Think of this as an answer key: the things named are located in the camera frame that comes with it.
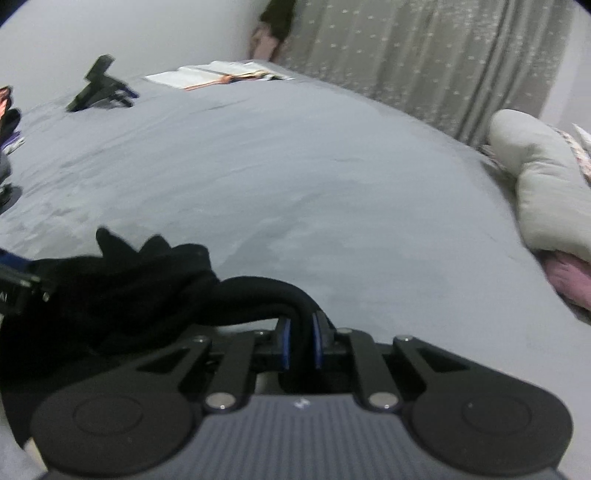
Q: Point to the open book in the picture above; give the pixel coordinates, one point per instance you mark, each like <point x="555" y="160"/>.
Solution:
<point x="207" y="74"/>

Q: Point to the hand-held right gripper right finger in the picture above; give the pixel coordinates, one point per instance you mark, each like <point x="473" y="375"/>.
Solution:
<point x="318" y="342"/>

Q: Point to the pink hanging garment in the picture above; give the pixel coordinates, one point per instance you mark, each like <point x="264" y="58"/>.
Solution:
<point x="263" y="44"/>

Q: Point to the grey folded quilt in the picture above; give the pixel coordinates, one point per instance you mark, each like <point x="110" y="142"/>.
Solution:
<point x="540" y="184"/>

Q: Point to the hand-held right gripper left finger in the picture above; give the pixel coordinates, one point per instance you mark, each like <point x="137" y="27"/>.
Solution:
<point x="284" y="345"/>

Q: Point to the dark hanging garment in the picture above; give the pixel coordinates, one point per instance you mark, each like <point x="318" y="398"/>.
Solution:
<point x="279" y="16"/>

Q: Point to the black garment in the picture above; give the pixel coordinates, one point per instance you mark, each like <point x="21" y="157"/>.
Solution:
<point x="138" y="295"/>

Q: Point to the grey star-print curtain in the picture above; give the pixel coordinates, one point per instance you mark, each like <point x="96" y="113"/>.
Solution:
<point x="415" y="55"/>

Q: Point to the white cartoon print pillow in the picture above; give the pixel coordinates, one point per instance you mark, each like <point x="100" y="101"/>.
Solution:
<point x="582" y="147"/>

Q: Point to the pile of colourful clothes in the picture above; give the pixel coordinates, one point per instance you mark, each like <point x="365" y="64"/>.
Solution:
<point x="9" y="124"/>

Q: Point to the grey bed sheet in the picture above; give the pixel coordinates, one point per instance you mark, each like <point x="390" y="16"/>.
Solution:
<point x="277" y="184"/>

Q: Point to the black phone stand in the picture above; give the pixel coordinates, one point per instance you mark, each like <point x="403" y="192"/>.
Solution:
<point x="94" y="92"/>

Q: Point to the pink pillow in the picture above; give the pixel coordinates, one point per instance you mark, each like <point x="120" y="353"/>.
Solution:
<point x="570" y="277"/>

